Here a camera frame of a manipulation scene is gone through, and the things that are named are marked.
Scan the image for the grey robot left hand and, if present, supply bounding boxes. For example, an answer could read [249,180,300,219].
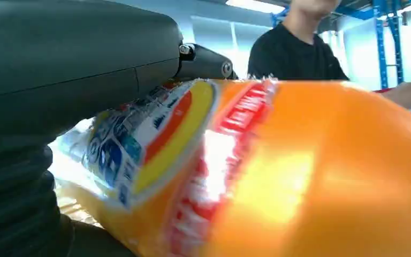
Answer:
[0,0,239,152]

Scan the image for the orange drink bottle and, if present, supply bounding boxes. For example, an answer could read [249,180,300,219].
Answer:
[49,78,411,257]

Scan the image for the robot left arm ribbed sleeve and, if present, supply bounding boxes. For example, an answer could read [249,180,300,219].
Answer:
[0,141,73,257]

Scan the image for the ceiling light panel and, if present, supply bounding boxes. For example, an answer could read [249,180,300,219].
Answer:
[225,0,286,14]

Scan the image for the person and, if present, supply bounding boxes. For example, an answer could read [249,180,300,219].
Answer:
[247,0,411,116]

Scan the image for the blue shelf upright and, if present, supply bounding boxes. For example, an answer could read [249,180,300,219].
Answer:
[371,0,406,90]

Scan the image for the person's hand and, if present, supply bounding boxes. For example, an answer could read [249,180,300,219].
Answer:
[380,81,411,116]

